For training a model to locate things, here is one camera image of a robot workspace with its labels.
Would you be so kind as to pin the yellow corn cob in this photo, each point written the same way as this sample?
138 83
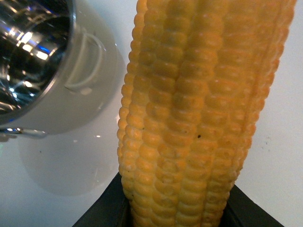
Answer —
198 75

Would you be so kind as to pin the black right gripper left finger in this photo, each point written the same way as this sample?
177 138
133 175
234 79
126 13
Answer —
111 209

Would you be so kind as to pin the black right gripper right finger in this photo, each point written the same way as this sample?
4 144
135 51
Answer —
241 211

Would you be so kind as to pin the beige electric cooking pot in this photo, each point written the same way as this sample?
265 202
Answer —
58 66

